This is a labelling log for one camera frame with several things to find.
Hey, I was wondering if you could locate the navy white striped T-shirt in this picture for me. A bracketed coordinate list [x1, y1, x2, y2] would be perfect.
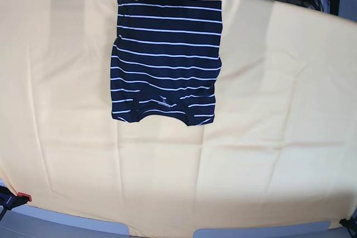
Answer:
[110, 0, 223, 126]

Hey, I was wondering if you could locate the yellow table cloth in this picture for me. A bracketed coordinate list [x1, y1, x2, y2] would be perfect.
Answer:
[1, 0, 356, 237]

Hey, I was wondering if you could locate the red black clamp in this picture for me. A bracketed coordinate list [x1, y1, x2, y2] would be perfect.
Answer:
[0, 186, 32, 210]

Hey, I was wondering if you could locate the black clamp right corner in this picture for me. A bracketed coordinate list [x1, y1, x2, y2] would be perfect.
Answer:
[339, 217, 357, 238]

